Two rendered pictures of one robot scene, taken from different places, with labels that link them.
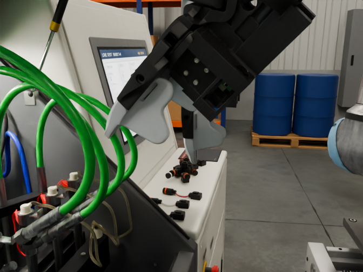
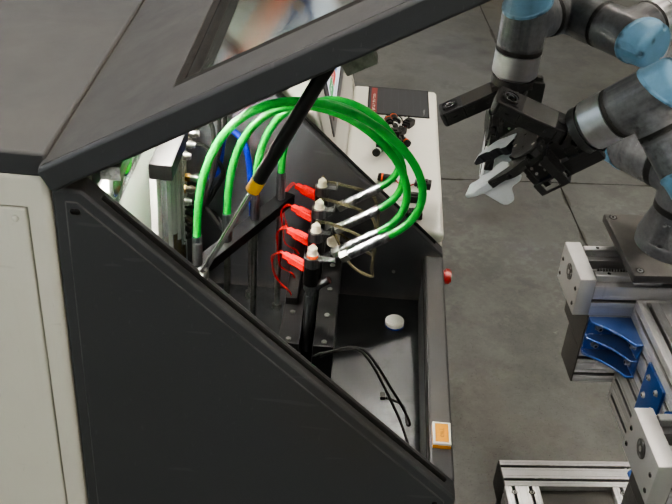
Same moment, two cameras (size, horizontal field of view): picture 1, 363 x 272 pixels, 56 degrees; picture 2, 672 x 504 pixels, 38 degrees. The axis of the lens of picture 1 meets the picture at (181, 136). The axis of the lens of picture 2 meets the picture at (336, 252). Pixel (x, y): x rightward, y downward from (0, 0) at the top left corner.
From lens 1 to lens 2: 1.26 m
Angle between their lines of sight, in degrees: 23
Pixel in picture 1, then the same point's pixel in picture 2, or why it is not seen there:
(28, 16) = not seen: outside the picture
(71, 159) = (302, 157)
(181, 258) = (430, 264)
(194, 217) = (432, 215)
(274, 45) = (585, 163)
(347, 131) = not seen: hidden behind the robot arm
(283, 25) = (591, 156)
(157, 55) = (521, 165)
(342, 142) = not seen: hidden behind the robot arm
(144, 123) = (499, 193)
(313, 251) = (571, 251)
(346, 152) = (615, 150)
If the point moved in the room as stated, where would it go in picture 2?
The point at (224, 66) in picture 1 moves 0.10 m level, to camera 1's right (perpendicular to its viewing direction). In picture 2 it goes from (558, 173) to (621, 171)
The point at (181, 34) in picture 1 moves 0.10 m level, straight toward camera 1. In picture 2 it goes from (537, 156) to (561, 191)
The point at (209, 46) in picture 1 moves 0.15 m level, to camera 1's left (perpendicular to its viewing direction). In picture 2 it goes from (551, 163) to (453, 166)
